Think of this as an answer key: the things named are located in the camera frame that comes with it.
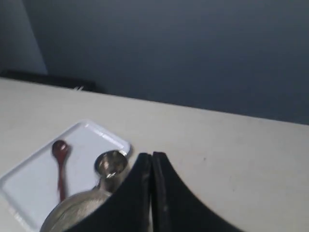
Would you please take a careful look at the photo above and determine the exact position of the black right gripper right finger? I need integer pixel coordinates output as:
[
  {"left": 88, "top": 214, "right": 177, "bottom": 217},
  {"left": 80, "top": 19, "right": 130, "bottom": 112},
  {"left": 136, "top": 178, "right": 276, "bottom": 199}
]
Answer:
[{"left": 151, "top": 152, "right": 240, "bottom": 232}]

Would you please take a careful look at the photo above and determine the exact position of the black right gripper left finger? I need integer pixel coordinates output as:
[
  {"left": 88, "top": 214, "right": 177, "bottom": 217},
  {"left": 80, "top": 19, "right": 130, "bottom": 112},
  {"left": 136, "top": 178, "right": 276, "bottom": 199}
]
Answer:
[{"left": 67, "top": 153, "right": 152, "bottom": 232}]

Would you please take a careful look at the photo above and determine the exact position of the dark red wooden spoon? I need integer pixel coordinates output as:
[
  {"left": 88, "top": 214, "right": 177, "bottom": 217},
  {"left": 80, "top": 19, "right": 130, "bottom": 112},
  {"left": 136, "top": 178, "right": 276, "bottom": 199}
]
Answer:
[{"left": 52, "top": 140, "right": 70, "bottom": 202}]

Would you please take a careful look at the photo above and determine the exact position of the small steel cup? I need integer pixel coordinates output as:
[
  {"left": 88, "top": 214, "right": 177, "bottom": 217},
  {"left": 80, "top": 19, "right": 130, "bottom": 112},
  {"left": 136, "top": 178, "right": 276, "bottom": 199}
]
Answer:
[{"left": 94, "top": 150, "right": 130, "bottom": 193}]

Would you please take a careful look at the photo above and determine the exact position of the large steel rice bowl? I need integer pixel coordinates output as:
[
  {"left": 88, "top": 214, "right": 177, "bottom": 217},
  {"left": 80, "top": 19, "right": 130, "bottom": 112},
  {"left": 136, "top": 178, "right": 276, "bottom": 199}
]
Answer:
[{"left": 40, "top": 186, "right": 112, "bottom": 232}]

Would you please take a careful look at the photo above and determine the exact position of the white rectangular plastic tray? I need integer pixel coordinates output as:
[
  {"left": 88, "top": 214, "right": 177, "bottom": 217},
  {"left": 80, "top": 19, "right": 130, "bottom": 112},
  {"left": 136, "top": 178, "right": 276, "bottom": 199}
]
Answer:
[{"left": 0, "top": 120, "right": 131, "bottom": 232}]

